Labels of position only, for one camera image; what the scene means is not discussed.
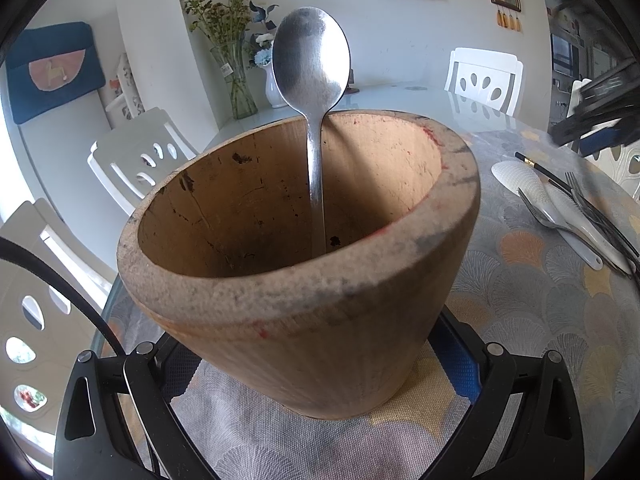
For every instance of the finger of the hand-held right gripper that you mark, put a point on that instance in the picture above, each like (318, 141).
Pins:
(595, 132)

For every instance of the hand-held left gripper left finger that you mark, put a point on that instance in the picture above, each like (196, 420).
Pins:
(145, 377)

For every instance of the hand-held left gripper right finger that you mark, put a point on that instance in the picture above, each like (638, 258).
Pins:
(462, 360)

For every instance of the white rice paddle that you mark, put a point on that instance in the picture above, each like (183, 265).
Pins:
(515, 175)

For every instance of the wooden cup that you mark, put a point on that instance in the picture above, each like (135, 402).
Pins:
(300, 330)

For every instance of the metal spoon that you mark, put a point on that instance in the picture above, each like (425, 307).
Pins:
(310, 60)

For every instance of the white chair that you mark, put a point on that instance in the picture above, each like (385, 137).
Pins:
(20, 220)
(480, 67)
(125, 150)
(620, 160)

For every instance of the dark background furniture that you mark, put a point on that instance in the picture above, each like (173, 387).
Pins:
(565, 50)

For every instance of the black chopstick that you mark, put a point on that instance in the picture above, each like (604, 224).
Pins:
(542, 172)

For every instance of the metal fork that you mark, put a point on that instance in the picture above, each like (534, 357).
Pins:
(582, 200)
(542, 219)

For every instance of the white plastic spoon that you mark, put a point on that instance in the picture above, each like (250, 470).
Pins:
(575, 210)

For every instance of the patterned tablecloth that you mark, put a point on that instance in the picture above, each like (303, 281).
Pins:
(525, 310)

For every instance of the yellow hanging ornaments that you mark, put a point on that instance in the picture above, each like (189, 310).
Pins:
(509, 21)

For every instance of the white carved rack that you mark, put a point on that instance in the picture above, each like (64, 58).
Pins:
(125, 87)

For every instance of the glass vase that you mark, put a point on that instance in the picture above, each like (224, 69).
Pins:
(240, 90)

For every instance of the white vase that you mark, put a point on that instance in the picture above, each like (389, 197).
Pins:
(274, 91)

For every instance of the blue hanging cloth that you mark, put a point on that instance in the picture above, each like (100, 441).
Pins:
(50, 70)

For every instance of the dried flower bunch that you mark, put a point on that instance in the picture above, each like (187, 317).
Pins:
(220, 10)

